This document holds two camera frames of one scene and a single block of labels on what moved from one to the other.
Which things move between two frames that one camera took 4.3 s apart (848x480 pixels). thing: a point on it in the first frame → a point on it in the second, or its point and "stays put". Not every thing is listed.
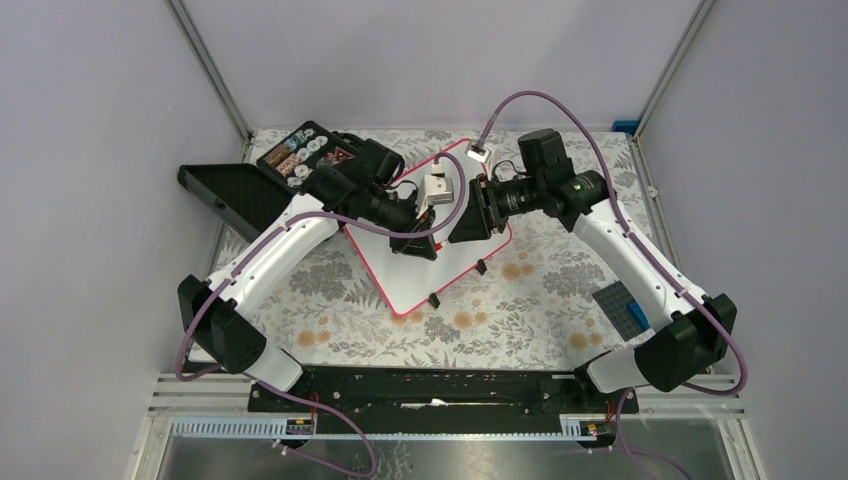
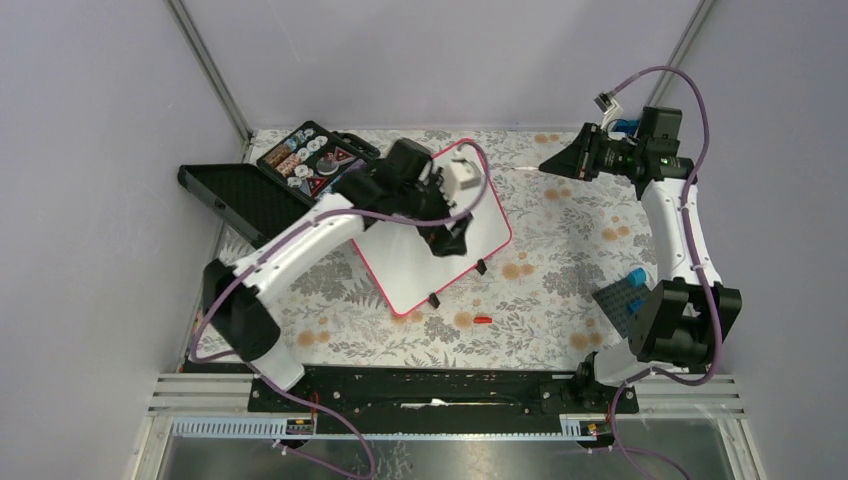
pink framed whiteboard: (410, 279) stays put
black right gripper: (482, 213) → (577, 159)
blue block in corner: (626, 126) stays put
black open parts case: (250, 197) stays put
